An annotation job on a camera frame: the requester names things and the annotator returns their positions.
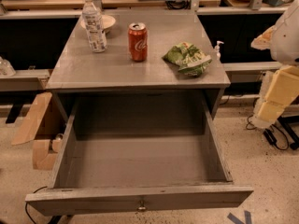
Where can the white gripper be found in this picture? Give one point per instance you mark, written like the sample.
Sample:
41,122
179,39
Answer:
286,40

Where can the red coke can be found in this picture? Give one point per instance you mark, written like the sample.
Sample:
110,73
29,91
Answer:
137,39

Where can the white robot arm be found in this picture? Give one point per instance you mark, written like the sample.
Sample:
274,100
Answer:
282,39

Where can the open grey top drawer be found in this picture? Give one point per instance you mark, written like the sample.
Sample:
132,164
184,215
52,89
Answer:
119,150

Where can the metal drawer knob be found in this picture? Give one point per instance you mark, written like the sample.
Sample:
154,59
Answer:
141,207

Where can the hand sanitizer pump bottle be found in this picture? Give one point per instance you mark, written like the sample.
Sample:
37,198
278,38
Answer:
217,49

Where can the green chip bag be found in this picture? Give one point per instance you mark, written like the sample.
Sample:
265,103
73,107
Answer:
188,58

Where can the grey cabinet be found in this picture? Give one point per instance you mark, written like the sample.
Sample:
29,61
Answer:
79,69

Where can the white bowl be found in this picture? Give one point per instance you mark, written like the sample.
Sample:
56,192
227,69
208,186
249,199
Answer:
107,21

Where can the clear plastic water bottle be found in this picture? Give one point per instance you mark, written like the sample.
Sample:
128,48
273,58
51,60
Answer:
97,40

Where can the cardboard box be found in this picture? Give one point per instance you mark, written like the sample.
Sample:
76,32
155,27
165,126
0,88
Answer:
43,126

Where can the clear plastic object left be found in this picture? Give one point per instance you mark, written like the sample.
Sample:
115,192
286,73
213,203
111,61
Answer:
6,69

